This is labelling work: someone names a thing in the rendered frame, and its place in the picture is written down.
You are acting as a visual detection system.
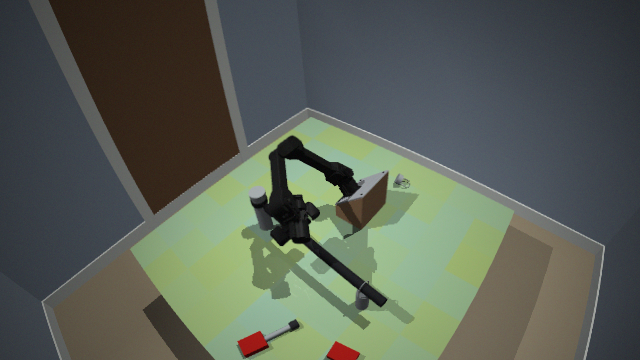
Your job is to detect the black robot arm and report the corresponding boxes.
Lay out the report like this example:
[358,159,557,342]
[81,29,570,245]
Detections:
[269,136,362,244]

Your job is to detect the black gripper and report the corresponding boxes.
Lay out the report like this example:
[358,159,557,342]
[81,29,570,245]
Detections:
[270,202,320,246]

